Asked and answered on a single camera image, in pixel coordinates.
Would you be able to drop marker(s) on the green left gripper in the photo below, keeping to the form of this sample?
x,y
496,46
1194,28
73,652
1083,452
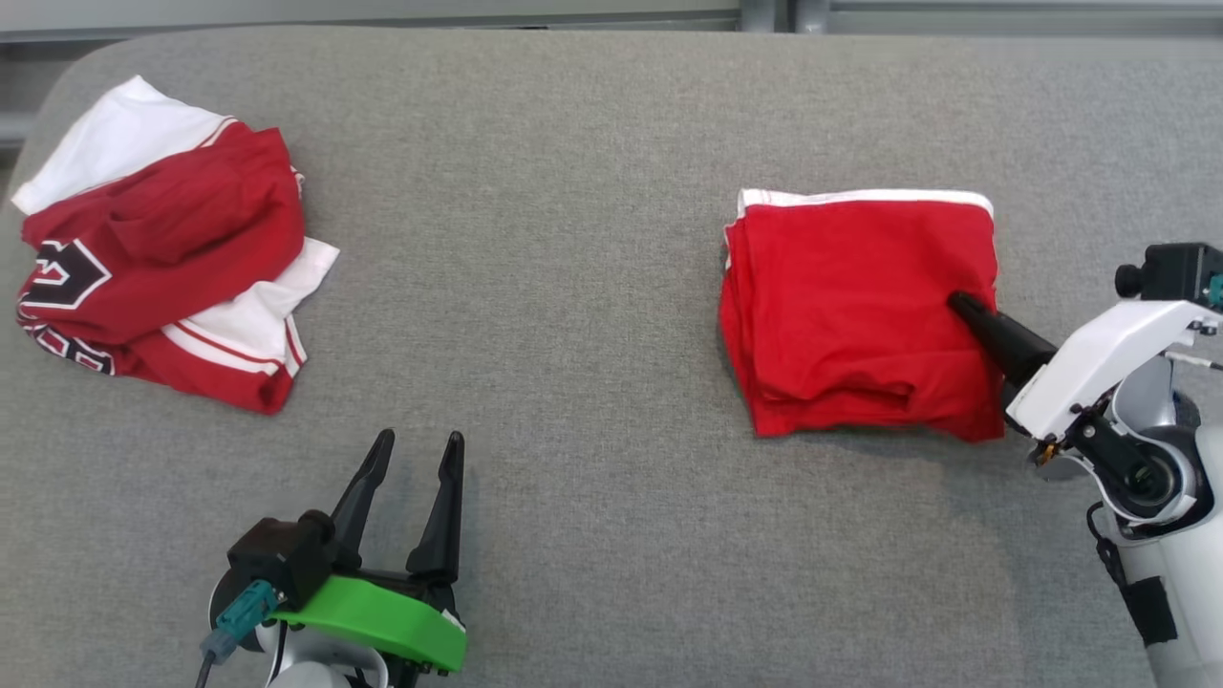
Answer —
x,y
382,616

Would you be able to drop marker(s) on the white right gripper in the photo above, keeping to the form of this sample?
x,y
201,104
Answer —
x,y
1089,368

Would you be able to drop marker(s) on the red shirt white collar label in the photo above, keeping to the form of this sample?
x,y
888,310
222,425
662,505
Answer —
x,y
841,315

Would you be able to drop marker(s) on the red jersey white striped sleeves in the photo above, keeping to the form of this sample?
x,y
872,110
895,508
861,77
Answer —
x,y
172,229

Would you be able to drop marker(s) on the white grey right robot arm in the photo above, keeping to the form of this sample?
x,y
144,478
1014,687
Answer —
x,y
1194,592

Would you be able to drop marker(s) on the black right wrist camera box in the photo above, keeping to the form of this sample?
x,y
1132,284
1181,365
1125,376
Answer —
x,y
1175,272

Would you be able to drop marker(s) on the grey partition base rail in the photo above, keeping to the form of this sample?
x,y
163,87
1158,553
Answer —
x,y
382,27
1003,19

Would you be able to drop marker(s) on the grey metal partition post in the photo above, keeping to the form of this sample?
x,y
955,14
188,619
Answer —
x,y
812,14
762,14

